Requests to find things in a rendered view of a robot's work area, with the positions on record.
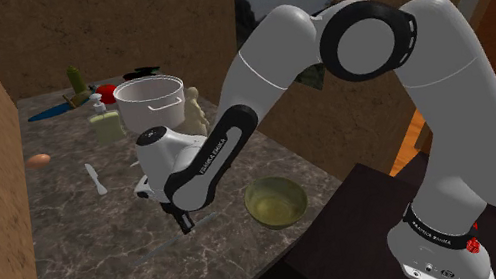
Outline long grey knife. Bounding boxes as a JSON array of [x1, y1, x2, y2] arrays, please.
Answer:
[[122, 211, 225, 271]]

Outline olive green bowl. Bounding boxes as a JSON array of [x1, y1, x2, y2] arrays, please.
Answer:
[[241, 171, 312, 235]]

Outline white butter knife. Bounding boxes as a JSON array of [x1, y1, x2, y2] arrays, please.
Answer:
[[84, 160, 110, 199]]

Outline beige figurine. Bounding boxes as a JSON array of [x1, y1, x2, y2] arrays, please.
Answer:
[[177, 84, 213, 141]]

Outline white cooking pot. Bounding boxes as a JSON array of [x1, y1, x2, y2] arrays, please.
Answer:
[[110, 70, 192, 140]]

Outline pale green soap dispenser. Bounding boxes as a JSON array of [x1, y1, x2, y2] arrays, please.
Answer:
[[84, 89, 128, 148]]

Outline black flat dish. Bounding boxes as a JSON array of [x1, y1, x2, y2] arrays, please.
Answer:
[[120, 64, 163, 83]]

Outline brown egg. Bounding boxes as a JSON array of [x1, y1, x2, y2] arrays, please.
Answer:
[[24, 152, 54, 172]]

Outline olive green low object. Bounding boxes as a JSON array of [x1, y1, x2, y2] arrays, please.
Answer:
[[61, 88, 97, 111]]

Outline dark robot stand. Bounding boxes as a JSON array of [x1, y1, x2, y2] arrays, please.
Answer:
[[185, 141, 496, 279]]

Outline blue flat plate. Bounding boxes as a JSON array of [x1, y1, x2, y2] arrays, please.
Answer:
[[25, 101, 75, 124]]

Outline green bottle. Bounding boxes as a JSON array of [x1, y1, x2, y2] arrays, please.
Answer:
[[64, 63, 90, 97]]

